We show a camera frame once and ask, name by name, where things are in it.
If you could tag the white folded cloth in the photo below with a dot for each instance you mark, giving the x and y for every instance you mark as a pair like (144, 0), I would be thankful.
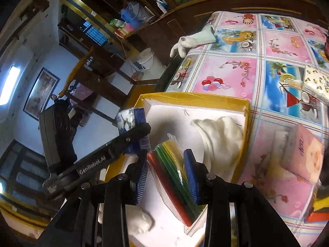
(222, 140)

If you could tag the wooden chair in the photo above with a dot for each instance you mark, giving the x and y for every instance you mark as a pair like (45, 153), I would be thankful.
(98, 84)

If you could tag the white rubber glove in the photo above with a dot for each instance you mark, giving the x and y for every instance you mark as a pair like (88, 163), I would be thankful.
(203, 37)

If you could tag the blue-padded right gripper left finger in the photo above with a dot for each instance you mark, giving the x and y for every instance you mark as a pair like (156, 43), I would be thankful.
(122, 190)

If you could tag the lemon print tissue pack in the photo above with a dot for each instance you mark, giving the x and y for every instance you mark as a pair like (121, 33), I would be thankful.
(315, 83)

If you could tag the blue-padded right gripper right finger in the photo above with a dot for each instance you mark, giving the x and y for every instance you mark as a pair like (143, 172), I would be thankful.
(208, 189)

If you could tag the framed wall painting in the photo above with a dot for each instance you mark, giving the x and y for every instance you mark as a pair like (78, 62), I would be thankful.
(40, 93)

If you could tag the blue white tissue pack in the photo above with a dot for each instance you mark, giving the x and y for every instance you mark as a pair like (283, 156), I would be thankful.
(129, 118)

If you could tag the colourful felt sheets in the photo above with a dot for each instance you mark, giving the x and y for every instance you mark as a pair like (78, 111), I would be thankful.
(166, 164)

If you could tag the blue thermos jug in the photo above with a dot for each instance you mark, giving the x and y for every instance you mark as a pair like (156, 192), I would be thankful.
(128, 16)

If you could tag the pink tissue pack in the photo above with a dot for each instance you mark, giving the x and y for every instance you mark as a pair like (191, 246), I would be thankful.
(303, 154)

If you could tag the yellow-rimmed cardboard tray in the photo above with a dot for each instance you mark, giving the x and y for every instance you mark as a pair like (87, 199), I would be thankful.
(171, 114)

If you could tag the white plastic bucket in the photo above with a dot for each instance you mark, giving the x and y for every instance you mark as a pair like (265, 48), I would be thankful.
(146, 59)

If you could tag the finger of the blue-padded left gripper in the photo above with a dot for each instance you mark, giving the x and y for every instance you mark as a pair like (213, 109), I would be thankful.
(139, 139)

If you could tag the colourful patterned tablecloth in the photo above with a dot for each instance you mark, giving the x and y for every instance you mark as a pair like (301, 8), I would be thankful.
(261, 57)

